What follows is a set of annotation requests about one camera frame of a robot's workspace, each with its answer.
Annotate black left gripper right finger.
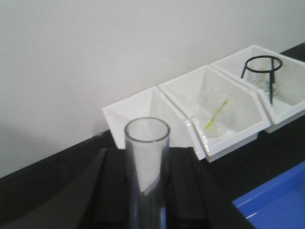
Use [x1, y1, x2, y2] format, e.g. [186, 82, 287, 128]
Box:
[166, 147, 254, 229]

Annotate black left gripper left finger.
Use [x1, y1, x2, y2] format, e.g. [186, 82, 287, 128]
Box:
[0, 149, 128, 229]

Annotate clear glass test tube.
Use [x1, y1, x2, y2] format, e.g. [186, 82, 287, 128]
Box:
[124, 117, 170, 229]

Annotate blue plastic tray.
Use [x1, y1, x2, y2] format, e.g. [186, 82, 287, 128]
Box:
[233, 162, 305, 229]

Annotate white middle storage bin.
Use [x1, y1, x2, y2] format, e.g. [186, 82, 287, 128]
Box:
[158, 65, 270, 162]

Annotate white storage bin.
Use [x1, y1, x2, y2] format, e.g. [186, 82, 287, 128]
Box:
[102, 86, 205, 160]
[211, 45, 305, 133]
[158, 65, 270, 162]

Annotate white left storage bin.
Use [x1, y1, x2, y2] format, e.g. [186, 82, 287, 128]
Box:
[102, 86, 205, 160]

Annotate small glass flask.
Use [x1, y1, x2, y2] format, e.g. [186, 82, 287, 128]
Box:
[242, 66, 277, 100]

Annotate white right storage bin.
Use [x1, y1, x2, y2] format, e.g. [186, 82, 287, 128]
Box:
[211, 45, 305, 133]

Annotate black wire tripod stand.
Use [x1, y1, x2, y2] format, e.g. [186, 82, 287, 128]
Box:
[241, 55, 283, 105]

